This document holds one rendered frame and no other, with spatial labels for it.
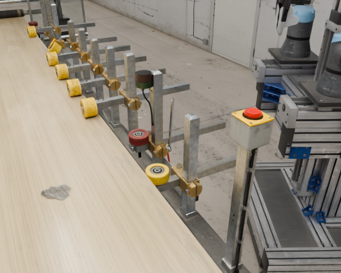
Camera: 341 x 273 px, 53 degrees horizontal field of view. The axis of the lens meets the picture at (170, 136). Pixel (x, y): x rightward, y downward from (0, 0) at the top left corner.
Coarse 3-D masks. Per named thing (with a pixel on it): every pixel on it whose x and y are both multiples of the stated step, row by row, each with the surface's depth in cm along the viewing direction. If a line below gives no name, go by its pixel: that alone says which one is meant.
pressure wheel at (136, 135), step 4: (132, 132) 134; (136, 132) 135; (140, 132) 134; (144, 132) 135; (132, 136) 132; (136, 136) 132; (140, 136) 132; (144, 136) 132; (148, 136) 134; (132, 140) 132; (136, 140) 131; (140, 140) 131; (144, 140) 132; (148, 140) 134; (132, 144) 132; (136, 144) 132; (140, 144) 132; (144, 144) 132; (140, 152) 138; (140, 156) 139
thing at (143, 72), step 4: (136, 72) 118; (140, 72) 118; (144, 72) 118; (148, 72) 118; (152, 88) 121; (152, 92) 122; (144, 96) 122; (152, 116) 128; (152, 120) 128; (152, 124) 129
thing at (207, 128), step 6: (222, 120) 153; (204, 126) 148; (210, 126) 149; (216, 126) 150; (222, 126) 152; (174, 132) 144; (180, 132) 144; (204, 132) 148; (174, 138) 142; (180, 138) 143; (138, 150) 135; (144, 150) 137
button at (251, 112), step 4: (248, 108) 79; (252, 108) 79; (256, 108) 79; (244, 112) 78; (248, 112) 77; (252, 112) 78; (256, 112) 78; (260, 112) 78; (248, 116) 77; (252, 116) 77; (256, 116) 77; (260, 116) 77
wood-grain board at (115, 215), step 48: (0, 48) 235; (0, 96) 165; (48, 96) 165; (0, 144) 128; (48, 144) 128; (96, 144) 128; (0, 192) 104; (96, 192) 104; (144, 192) 104; (0, 240) 88; (48, 240) 88; (96, 240) 88; (144, 240) 88; (192, 240) 88
